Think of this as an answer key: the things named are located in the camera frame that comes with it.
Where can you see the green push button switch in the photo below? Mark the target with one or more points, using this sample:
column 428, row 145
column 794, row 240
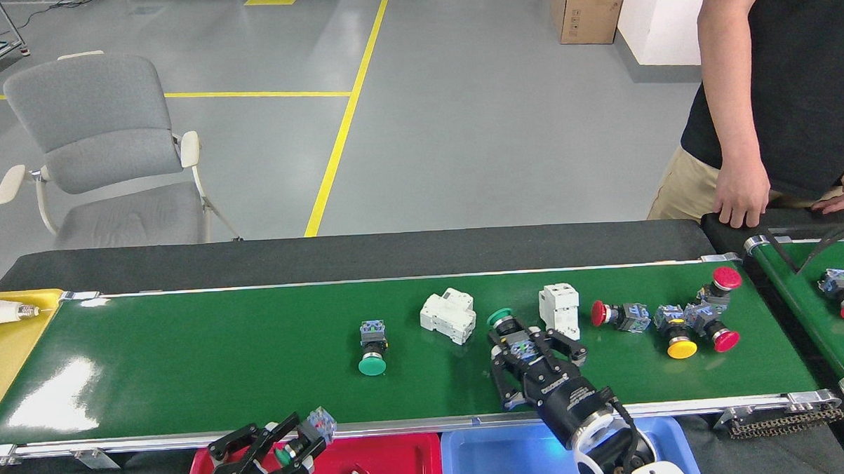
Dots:
column 321, row 424
column 500, row 317
column 372, row 365

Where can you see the white circuit breaker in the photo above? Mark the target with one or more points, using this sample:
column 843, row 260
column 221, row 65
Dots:
column 449, row 317
column 559, row 309

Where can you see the yellow push button switch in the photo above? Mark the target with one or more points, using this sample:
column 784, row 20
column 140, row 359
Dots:
column 681, row 348

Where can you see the person's right forearm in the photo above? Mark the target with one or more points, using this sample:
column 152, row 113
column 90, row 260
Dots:
column 737, row 128

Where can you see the long green conveyor belt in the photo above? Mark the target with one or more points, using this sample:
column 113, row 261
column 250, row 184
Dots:
column 188, row 364

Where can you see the short green conveyor belt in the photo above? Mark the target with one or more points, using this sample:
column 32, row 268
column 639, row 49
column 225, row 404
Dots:
column 803, row 308

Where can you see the person's right hand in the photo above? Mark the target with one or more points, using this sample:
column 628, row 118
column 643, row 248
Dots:
column 741, row 198

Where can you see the blue plastic bin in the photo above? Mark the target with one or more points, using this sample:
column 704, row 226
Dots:
column 500, row 466

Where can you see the red plastic bin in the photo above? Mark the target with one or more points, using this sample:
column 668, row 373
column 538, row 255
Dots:
column 402, row 469

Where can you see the yellow pad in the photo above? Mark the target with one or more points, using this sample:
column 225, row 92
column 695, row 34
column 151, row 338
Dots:
column 5, row 357

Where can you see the brown cardboard box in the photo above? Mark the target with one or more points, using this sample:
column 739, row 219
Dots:
column 590, row 13

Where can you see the grey office chair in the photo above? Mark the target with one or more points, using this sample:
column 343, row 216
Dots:
column 94, row 108

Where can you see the person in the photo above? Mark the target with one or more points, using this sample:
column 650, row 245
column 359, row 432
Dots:
column 809, row 76

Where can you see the black guide bracket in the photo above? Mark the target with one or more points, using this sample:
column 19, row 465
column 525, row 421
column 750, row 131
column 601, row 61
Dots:
column 786, row 258

